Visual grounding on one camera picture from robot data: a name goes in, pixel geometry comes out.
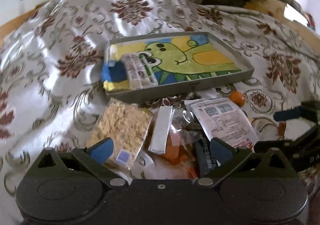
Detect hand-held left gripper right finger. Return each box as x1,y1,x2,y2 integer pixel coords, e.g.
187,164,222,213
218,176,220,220
195,137,286,188

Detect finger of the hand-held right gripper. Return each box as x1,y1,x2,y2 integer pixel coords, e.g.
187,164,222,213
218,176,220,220
274,101,320,123
254,139,301,153

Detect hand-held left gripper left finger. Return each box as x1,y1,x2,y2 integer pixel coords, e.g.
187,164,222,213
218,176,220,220
37,137,129,188

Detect black snack packet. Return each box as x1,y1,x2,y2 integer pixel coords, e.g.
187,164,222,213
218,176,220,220
195,140,220,178

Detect white printed snack packet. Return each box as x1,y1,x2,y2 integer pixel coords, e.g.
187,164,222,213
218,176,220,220
185,97,259,151

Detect beige rice crisp packet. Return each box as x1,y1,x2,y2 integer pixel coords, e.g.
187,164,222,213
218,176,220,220
86,98,154,173

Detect orange snack packet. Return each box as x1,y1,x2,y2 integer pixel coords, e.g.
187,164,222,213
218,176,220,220
160,132,200,178

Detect silver stick snack packet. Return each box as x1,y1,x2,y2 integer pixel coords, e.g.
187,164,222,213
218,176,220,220
148,106,174,155

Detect grey metal tray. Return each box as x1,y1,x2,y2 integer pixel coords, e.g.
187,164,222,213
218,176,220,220
103,31,254,103

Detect small amber snack packet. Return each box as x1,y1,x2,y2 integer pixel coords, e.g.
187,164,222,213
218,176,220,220
276,122,287,137

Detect small orange ball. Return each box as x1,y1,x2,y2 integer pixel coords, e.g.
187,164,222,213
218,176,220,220
229,91,246,106

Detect blue and yellow snack packet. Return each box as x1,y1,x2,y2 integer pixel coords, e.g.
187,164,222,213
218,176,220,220
101,61,130,93

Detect floral satin blanket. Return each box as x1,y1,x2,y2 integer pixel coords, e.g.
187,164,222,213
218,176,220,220
0,0,320,215

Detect green dinosaur painting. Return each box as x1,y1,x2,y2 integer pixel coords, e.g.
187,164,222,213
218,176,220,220
110,35,242,90

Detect wooden board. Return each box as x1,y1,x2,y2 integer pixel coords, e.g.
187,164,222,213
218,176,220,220
244,0,285,18

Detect wooden bed frame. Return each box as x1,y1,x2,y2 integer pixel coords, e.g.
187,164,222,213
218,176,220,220
0,0,195,40

